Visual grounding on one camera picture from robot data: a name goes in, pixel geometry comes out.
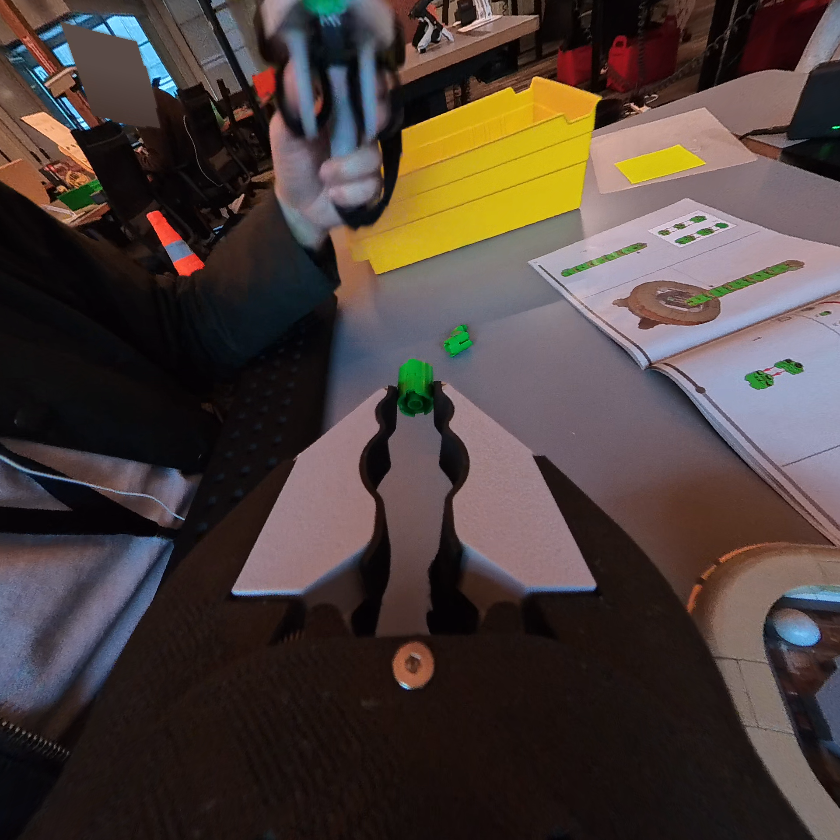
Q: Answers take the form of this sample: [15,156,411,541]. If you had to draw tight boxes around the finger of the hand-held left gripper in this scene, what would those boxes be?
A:
[283,16,324,140]
[328,33,383,160]

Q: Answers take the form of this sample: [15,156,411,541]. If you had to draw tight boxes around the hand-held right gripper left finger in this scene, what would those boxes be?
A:
[231,386,400,636]

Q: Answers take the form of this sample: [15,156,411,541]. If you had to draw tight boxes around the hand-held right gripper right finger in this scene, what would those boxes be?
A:
[428,382,599,636]

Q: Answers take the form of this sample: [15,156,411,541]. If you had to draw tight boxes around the green cylinder toy brick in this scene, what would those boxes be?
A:
[396,359,435,417]

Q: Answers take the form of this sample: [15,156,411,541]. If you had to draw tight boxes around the person's left forearm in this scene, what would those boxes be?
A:
[157,193,342,388]

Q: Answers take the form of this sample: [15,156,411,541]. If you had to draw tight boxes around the grey desk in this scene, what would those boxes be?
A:
[322,69,840,637]

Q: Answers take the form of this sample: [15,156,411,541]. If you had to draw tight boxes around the person's left hand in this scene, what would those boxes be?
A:
[269,98,388,247]

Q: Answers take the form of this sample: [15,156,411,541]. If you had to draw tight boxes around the white and black device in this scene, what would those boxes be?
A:
[410,0,455,53]

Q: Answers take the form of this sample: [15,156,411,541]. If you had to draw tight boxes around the yellow plastic bin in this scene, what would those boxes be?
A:
[348,77,601,275]

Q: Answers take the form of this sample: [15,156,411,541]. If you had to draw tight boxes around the orange traffic cone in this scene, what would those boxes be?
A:
[146,210,206,277]

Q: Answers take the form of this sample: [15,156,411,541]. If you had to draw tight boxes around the small red plastic container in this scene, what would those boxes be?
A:
[556,42,595,86]

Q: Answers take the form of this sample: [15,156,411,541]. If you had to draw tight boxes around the tan round brick model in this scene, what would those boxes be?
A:
[686,541,840,840]

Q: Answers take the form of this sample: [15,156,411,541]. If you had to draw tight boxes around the person's grey pants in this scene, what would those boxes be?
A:
[0,436,198,742]

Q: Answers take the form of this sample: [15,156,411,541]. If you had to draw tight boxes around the green box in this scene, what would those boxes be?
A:
[56,180,106,211]

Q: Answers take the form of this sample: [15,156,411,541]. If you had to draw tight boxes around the open instruction booklet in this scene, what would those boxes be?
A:
[528,197,840,546]

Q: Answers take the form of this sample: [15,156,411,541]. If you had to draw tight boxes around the person's black jacket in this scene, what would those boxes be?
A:
[0,180,224,473]

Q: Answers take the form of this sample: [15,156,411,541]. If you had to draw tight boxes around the yellow paper card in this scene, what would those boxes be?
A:
[614,144,706,185]

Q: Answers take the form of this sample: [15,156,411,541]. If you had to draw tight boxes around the black electronic device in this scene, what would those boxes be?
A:
[784,59,840,165]

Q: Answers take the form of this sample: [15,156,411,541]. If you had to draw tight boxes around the white drawstring cord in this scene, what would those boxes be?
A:
[0,453,188,522]

